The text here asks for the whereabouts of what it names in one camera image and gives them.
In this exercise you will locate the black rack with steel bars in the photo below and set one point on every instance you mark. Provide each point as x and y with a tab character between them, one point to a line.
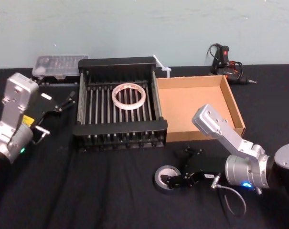
120	133

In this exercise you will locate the silver tape roll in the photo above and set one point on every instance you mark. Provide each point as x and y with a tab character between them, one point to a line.
158	179

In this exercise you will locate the small white three-armed plastic piece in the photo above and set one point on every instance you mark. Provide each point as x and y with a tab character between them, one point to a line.
163	69

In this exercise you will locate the plain pale wall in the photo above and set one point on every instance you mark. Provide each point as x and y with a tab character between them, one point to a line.
134	26

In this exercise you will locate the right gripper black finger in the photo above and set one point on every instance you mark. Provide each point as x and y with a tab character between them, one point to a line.
176	181
186	159

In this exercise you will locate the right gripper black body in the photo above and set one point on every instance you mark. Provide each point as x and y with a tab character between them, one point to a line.
206	177

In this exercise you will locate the shallow brown cardboard tray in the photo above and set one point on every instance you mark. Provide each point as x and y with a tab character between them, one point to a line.
187	105

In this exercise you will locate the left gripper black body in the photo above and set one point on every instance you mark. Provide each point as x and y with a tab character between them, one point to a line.
42	105

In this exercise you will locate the black table cloth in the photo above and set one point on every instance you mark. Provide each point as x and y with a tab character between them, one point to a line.
99	190

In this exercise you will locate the white tape roll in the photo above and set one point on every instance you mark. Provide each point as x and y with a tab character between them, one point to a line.
118	102

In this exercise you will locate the clear plastic case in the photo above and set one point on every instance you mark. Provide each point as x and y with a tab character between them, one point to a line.
60	64

